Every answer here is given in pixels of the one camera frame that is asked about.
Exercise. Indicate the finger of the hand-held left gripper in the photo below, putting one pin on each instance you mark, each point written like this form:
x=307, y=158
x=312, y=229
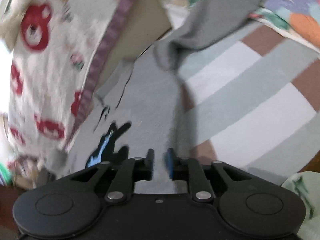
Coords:
x=100, y=150

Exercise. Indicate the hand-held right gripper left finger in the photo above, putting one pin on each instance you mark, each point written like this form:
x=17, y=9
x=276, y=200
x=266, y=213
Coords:
x=150, y=162

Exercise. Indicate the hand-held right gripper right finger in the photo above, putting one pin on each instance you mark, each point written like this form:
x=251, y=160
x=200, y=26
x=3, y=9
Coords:
x=170, y=162

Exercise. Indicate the grey knit sweater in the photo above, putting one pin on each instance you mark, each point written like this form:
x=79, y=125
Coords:
x=150, y=105

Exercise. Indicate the white bear-print quilt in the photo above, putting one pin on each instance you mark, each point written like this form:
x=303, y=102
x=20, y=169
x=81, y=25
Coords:
x=57, y=62

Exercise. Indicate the light green cloth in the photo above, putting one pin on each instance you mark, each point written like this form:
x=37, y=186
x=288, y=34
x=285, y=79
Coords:
x=307, y=200

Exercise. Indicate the floral patchwork quilt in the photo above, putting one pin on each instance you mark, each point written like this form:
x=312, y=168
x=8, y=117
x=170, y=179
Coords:
x=300, y=20

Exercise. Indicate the beige bed frame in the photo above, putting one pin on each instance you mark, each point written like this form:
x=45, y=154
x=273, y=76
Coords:
x=140, y=25

